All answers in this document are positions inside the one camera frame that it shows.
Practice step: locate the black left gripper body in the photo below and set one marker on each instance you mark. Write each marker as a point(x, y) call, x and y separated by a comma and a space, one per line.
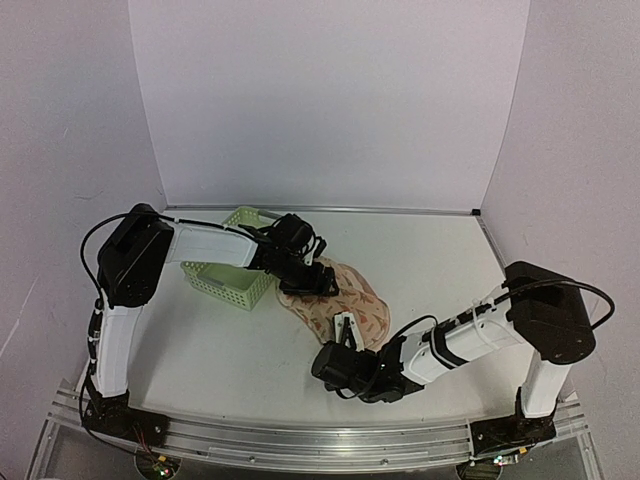
point(296, 281)

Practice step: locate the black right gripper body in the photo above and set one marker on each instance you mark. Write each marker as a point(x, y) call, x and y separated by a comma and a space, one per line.
point(364, 394)

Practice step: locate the green plastic basket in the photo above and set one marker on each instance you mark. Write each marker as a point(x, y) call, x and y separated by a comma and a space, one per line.
point(239, 287)

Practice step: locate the floral mesh laundry bag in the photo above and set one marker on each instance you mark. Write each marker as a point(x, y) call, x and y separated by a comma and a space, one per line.
point(356, 296)

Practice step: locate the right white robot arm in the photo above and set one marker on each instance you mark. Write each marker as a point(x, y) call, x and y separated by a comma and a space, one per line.
point(555, 315)

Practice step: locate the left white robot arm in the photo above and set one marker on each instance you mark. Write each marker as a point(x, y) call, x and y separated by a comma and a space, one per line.
point(131, 261)

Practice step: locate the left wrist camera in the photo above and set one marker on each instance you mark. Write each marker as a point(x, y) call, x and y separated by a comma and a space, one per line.
point(313, 249)

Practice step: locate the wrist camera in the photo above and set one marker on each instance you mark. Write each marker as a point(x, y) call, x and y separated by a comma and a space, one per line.
point(313, 249)
point(347, 332)

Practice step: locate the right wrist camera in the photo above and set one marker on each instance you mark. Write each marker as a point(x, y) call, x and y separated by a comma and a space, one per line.
point(347, 332)

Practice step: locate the aluminium front rail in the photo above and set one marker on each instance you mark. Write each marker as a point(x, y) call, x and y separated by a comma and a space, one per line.
point(317, 448)

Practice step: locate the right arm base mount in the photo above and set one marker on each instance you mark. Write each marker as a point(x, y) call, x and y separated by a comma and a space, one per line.
point(507, 434)

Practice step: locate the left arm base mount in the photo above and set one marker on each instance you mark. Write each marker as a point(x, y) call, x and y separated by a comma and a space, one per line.
point(114, 417)

